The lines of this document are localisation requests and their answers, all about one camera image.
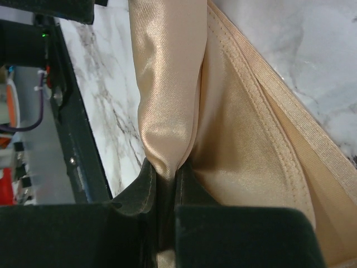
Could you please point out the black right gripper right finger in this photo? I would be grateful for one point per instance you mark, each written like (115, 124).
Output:
(208, 234)

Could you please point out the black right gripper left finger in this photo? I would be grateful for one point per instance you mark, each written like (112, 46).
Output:
(118, 233)

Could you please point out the peach cloth napkin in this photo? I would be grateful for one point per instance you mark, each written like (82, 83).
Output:
(208, 98)

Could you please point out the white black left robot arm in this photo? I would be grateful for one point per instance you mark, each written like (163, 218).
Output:
(27, 45)

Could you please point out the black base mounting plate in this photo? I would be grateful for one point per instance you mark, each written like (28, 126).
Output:
(83, 165)

